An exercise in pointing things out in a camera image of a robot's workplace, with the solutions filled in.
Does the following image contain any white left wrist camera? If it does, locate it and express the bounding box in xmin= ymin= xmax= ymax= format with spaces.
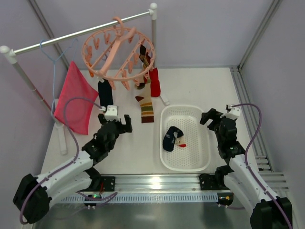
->
xmin=104 ymin=105 xmax=119 ymax=121

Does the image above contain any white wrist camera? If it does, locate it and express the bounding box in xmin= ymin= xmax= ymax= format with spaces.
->
xmin=104 ymin=105 xmax=119 ymax=121
xmin=222 ymin=104 xmax=241 ymax=120

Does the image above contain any pink round clip hanger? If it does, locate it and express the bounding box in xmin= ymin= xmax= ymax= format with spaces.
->
xmin=81 ymin=17 xmax=156 ymax=90

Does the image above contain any white metal clothes rack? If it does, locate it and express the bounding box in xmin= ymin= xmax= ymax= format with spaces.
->
xmin=0 ymin=0 xmax=157 ymax=155

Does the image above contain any white perforated plastic basket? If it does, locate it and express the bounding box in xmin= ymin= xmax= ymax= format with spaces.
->
xmin=160 ymin=105 xmax=211 ymax=172

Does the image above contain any beige striped sock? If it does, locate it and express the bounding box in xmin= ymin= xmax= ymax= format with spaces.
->
xmin=135 ymin=79 xmax=154 ymax=124

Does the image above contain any white cable duct strip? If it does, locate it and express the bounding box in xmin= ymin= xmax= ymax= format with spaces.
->
xmin=59 ymin=192 xmax=218 ymax=204

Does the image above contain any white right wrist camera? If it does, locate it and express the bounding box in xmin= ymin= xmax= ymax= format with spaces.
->
xmin=222 ymin=104 xmax=241 ymax=120

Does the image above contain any navy sock red toe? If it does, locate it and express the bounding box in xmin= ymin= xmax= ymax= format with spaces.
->
xmin=98 ymin=80 xmax=113 ymax=107

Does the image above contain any light blue wire hanger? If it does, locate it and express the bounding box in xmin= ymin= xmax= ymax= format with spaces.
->
xmin=39 ymin=38 xmax=79 ymax=118

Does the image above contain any dark striped sock on hanger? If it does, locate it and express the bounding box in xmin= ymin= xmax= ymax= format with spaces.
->
xmin=139 ymin=45 xmax=151 ymax=69

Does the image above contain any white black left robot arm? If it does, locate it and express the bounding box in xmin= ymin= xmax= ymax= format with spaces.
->
xmin=13 ymin=114 xmax=132 ymax=225

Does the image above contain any aluminium rail frame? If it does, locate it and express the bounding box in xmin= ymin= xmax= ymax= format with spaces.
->
xmin=28 ymin=66 xmax=290 ymax=194

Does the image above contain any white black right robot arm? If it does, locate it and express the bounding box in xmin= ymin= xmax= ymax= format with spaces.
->
xmin=199 ymin=105 xmax=293 ymax=229

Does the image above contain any navy patterned sock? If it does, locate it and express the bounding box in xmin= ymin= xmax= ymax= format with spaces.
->
xmin=162 ymin=126 xmax=186 ymax=152

